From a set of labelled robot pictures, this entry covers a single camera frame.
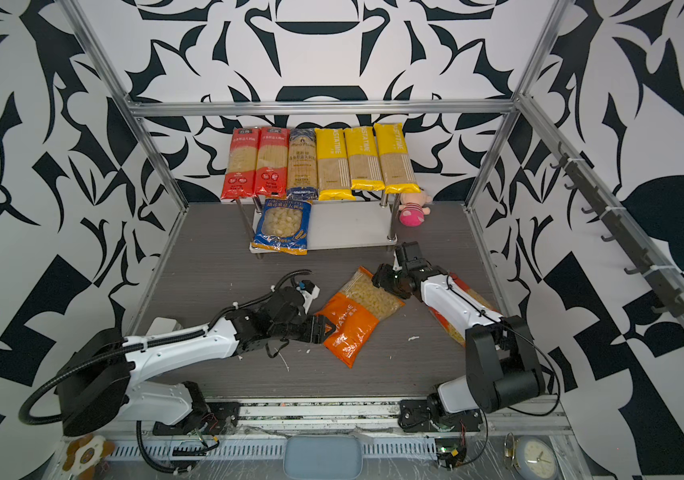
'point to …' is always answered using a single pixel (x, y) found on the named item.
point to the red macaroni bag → (461, 286)
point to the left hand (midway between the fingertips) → (331, 321)
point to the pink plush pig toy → (413, 208)
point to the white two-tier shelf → (344, 224)
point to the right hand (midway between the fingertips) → (380, 278)
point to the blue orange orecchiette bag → (283, 226)
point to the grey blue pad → (323, 457)
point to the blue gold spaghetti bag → (302, 165)
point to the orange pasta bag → (361, 305)
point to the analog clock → (537, 458)
